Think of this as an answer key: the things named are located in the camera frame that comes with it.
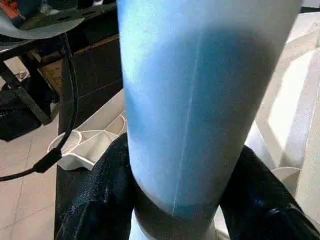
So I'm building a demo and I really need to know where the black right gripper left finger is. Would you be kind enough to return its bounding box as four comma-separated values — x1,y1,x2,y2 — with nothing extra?
53,132,137,240

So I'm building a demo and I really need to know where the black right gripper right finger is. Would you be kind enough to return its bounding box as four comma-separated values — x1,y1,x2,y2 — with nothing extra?
219,144,320,240

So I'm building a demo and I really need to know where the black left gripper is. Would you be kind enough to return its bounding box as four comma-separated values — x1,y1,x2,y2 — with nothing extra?
14,0,118,24

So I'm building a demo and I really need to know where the white plastic table leg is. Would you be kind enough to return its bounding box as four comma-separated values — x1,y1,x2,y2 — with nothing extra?
115,0,304,240

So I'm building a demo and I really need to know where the black folding stand leg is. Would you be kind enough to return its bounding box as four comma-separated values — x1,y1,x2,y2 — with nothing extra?
0,59,57,127

